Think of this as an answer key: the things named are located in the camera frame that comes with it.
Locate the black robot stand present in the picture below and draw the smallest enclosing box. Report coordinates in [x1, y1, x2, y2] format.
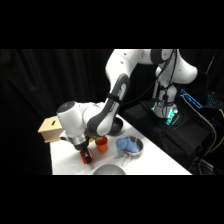
[121, 98, 214, 175]

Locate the steel bowl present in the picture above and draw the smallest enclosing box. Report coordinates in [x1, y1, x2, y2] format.
[119, 135, 145, 158]

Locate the dark monitor with blue lights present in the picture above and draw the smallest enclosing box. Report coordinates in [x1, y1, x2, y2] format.
[179, 87, 224, 112]

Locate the wooden box with slot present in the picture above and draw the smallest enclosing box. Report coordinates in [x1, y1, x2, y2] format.
[37, 116, 66, 144]

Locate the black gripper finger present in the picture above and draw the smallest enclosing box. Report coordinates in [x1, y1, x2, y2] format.
[83, 153, 92, 167]
[87, 149, 96, 166]

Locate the red cube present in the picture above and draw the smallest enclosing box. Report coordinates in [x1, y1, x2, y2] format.
[79, 149, 94, 165]

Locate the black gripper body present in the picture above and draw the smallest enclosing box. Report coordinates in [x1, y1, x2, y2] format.
[77, 141, 92, 156]

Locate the orange cup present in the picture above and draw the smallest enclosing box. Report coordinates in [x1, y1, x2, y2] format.
[94, 136, 109, 154]

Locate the black curtain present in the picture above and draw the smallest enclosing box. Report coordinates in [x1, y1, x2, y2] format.
[0, 49, 224, 176]

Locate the grey dome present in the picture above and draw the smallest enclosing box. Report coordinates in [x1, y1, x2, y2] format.
[92, 163, 127, 176]

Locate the blue cloth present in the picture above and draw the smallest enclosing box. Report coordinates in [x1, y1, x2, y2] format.
[115, 136, 141, 155]

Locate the black bowl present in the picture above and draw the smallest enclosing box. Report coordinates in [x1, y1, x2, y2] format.
[108, 115, 124, 136]

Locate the yellow cable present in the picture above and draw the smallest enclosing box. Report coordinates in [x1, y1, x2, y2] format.
[210, 109, 224, 153]

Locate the metal chain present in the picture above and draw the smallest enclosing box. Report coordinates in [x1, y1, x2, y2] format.
[121, 153, 132, 167]

